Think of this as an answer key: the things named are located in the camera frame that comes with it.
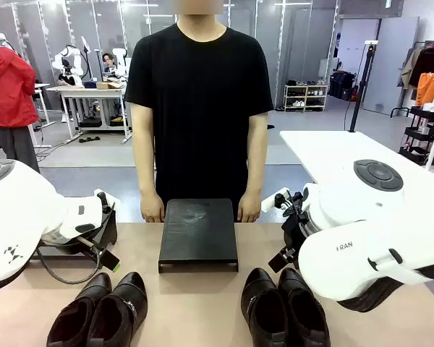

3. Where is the brown hanging coat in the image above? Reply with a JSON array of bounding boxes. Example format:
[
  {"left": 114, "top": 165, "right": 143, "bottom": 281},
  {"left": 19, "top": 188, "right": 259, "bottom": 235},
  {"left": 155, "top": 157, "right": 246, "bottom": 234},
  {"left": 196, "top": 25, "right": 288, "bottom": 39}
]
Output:
[{"left": 400, "top": 46, "right": 425, "bottom": 90}]

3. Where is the black bags pile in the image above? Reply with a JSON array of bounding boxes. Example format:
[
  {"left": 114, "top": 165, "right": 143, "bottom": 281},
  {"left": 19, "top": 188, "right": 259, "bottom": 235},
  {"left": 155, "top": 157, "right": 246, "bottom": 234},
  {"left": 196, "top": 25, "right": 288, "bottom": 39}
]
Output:
[{"left": 328, "top": 70, "right": 358, "bottom": 102}]

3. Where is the orange hanging garment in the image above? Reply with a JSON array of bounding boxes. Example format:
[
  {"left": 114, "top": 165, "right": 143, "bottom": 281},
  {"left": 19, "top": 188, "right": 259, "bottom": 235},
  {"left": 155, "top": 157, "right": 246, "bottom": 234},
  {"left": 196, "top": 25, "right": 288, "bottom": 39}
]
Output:
[{"left": 416, "top": 72, "right": 434, "bottom": 108}]

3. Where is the person's left forearm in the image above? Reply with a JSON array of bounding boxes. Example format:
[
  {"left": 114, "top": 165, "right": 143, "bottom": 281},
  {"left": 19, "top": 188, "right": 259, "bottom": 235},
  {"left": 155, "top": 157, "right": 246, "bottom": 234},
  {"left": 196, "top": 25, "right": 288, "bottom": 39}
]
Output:
[{"left": 245, "top": 142, "right": 268, "bottom": 196}]

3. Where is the black camera tripod pole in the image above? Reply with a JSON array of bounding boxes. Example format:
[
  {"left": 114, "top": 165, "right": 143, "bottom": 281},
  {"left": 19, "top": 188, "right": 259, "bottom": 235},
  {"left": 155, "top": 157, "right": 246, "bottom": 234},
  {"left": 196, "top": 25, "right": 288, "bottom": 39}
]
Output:
[{"left": 348, "top": 40, "right": 379, "bottom": 134}]

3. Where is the black pointed ankle shoe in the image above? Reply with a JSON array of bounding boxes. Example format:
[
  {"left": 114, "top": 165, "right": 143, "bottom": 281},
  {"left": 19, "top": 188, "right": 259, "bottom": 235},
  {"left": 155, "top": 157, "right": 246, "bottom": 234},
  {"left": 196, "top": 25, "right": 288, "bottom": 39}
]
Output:
[
  {"left": 46, "top": 272, "right": 113, "bottom": 347},
  {"left": 85, "top": 271, "right": 148, "bottom": 347}
]

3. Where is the person's right hand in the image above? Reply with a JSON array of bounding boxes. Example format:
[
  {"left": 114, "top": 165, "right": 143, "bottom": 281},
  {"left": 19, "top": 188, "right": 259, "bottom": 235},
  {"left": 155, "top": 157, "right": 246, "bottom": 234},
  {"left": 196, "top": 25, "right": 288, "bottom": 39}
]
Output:
[{"left": 140, "top": 189, "right": 166, "bottom": 223}]

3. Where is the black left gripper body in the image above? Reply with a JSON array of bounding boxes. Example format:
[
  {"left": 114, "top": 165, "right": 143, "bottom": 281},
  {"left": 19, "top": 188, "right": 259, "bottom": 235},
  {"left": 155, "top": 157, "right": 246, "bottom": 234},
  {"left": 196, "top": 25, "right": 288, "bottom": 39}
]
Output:
[{"left": 39, "top": 234, "right": 97, "bottom": 254}]

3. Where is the grey left arm cable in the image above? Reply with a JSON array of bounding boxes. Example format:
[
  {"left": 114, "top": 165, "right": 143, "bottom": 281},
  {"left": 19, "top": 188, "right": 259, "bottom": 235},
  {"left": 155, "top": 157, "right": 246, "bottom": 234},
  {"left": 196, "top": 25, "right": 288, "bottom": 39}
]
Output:
[{"left": 35, "top": 248, "right": 103, "bottom": 286}]

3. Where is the person in black t-shirt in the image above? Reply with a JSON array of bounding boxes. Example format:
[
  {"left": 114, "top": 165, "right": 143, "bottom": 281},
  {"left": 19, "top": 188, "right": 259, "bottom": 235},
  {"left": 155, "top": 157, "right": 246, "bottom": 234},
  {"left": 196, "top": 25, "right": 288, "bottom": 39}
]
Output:
[{"left": 124, "top": 13, "right": 275, "bottom": 223}]

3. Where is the seated person with glasses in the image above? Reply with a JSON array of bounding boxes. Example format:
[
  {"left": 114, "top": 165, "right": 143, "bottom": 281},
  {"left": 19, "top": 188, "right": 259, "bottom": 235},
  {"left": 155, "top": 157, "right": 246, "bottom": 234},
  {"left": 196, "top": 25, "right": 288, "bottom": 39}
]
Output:
[{"left": 101, "top": 52, "right": 119, "bottom": 79}]

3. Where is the black hanging garment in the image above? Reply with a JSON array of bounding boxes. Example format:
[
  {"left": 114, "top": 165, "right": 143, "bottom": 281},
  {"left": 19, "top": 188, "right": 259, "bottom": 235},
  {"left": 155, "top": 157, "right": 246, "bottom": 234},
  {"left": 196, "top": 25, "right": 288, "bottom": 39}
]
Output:
[{"left": 408, "top": 46, "right": 434, "bottom": 88}]

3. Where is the black rolling cart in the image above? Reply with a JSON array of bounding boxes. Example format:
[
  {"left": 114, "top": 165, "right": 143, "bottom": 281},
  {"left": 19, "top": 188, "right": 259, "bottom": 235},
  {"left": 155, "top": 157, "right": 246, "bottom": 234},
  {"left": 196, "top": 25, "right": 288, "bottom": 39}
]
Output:
[{"left": 399, "top": 104, "right": 434, "bottom": 166}]

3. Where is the black loafer shoe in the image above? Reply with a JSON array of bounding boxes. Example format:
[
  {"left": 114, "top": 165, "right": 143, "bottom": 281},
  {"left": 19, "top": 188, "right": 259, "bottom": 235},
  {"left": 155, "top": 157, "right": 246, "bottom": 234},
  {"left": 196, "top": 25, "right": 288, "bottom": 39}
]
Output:
[
  {"left": 240, "top": 267, "right": 289, "bottom": 347},
  {"left": 277, "top": 267, "right": 332, "bottom": 347}
]

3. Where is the black stand with scuffed top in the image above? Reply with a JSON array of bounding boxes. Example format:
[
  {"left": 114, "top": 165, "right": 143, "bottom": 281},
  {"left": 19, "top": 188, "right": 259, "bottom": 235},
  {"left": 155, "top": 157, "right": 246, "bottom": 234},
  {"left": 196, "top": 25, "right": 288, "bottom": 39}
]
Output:
[{"left": 158, "top": 198, "right": 239, "bottom": 274}]

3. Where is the person in red jacket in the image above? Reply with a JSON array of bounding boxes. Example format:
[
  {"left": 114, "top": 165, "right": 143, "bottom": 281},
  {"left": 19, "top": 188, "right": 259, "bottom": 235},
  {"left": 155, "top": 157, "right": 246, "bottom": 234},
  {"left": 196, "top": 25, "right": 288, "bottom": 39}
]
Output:
[{"left": 0, "top": 27, "right": 41, "bottom": 174}]

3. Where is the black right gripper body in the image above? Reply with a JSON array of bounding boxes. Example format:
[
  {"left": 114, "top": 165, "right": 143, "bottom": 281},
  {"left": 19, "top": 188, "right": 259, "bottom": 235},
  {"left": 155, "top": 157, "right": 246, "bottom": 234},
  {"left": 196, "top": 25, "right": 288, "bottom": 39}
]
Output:
[{"left": 281, "top": 213, "right": 312, "bottom": 260}]

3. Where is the white background work table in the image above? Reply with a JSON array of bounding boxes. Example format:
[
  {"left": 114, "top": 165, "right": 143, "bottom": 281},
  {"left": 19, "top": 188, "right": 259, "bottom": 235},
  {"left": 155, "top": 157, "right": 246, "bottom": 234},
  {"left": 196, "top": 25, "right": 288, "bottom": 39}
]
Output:
[{"left": 46, "top": 85, "right": 132, "bottom": 145}]

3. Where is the small white desk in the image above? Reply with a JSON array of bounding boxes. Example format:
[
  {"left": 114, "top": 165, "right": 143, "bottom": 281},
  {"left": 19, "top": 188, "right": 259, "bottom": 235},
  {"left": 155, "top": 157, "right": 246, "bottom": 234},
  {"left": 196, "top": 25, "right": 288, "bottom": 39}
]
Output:
[{"left": 31, "top": 82, "right": 57, "bottom": 149}]

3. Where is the white side table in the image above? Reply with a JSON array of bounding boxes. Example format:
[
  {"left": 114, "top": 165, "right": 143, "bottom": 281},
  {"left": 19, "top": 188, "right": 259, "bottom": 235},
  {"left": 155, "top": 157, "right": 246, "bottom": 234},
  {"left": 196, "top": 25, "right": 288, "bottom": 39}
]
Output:
[{"left": 279, "top": 129, "right": 434, "bottom": 189}]

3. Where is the person's right forearm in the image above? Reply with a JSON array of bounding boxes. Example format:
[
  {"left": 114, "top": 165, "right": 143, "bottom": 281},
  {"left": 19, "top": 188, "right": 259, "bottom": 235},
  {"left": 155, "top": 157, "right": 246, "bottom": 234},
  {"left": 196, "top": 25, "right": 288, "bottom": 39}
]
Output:
[{"left": 132, "top": 142, "right": 157, "bottom": 195}]

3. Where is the white shoe rack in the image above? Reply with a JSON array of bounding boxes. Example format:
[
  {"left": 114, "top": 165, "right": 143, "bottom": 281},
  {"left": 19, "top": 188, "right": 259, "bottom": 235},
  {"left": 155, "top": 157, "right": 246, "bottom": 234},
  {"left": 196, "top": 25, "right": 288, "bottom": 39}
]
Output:
[{"left": 284, "top": 82, "right": 328, "bottom": 113}]

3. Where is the person's left hand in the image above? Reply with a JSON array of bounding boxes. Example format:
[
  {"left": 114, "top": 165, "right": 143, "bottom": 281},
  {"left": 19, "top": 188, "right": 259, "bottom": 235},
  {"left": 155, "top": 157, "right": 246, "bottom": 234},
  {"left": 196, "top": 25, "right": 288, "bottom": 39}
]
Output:
[{"left": 237, "top": 190, "right": 263, "bottom": 223}]

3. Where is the black shoe stand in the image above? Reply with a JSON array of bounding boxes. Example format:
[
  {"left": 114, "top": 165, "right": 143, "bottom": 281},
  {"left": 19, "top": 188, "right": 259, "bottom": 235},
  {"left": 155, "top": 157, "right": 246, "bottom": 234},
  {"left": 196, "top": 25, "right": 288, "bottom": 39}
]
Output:
[{"left": 88, "top": 201, "right": 119, "bottom": 254}]

